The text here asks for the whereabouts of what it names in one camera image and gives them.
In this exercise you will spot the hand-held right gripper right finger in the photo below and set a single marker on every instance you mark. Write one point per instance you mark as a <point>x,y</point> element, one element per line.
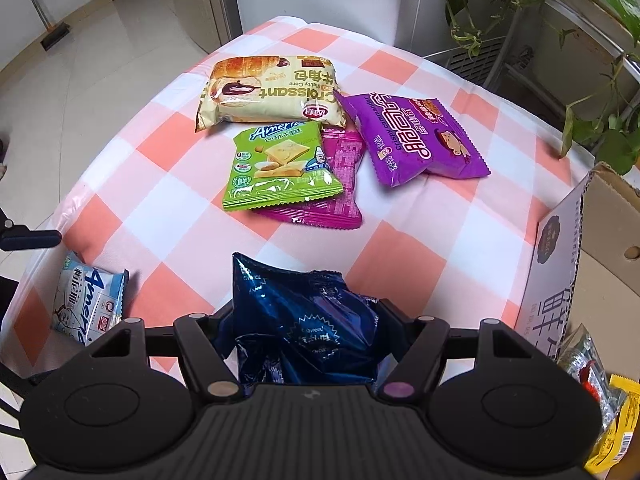
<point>420,347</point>

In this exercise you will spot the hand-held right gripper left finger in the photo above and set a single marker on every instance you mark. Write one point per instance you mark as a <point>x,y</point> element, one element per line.
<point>200,347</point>

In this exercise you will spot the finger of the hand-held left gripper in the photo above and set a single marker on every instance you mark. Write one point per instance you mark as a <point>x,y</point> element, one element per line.
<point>30,240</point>

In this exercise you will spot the light blue cracker packet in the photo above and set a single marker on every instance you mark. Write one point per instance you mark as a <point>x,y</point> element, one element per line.
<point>85,300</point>

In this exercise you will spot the dark blue snack packet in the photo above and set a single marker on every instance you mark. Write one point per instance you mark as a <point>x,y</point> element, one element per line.
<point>300,320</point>

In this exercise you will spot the silver foil snack packet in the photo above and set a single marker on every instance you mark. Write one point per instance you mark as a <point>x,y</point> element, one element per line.
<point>575,355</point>

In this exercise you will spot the cardboard box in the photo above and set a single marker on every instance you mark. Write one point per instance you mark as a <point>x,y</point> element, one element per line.
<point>555,270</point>

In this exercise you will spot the red snack packet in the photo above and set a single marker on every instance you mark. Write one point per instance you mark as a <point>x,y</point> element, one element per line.
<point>595,381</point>

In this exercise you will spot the magenta snack packet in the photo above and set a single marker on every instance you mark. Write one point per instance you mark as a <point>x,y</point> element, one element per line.
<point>345,175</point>

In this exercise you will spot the green cracker packet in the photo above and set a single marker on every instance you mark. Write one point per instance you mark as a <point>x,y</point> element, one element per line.
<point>280,170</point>

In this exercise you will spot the purple snack packet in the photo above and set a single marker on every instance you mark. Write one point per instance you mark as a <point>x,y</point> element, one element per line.
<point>410,140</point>

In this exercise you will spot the yellow snack packet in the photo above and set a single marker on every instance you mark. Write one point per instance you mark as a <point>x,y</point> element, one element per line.
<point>620,425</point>

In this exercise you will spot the cream croissant packet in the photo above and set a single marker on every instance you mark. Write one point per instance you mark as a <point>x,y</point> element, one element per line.
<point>270,90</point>

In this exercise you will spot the orange white checkered tablecloth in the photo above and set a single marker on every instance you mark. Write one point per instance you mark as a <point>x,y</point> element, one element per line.
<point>425,270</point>

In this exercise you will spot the white chest freezer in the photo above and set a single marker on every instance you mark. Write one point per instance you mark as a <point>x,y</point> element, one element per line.
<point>325,10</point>

